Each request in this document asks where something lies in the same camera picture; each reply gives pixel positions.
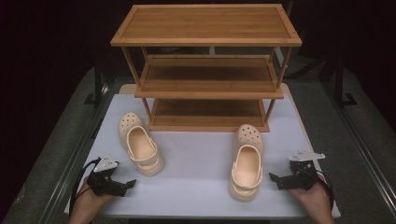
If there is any cream foam clog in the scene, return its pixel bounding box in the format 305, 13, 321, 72
228, 123, 264, 203
118, 111, 165, 177

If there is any wooden three-tier shelf rack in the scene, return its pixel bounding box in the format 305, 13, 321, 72
110, 3, 303, 133

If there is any metal frame rail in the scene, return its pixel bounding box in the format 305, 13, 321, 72
38, 82, 111, 224
321, 82, 396, 209

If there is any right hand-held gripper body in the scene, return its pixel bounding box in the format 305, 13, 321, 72
276, 149, 326, 191

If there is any black metal stand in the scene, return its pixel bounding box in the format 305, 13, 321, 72
83, 57, 109, 107
333, 60, 359, 109

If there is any person's right hand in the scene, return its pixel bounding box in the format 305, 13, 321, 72
288, 175, 332, 217

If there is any person's left hand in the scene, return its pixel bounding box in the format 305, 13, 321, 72
75, 180, 117, 216

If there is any black cable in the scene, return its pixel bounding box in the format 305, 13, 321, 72
316, 169, 335, 213
69, 158, 103, 217

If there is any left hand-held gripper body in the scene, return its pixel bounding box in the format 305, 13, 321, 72
86, 153, 129, 198

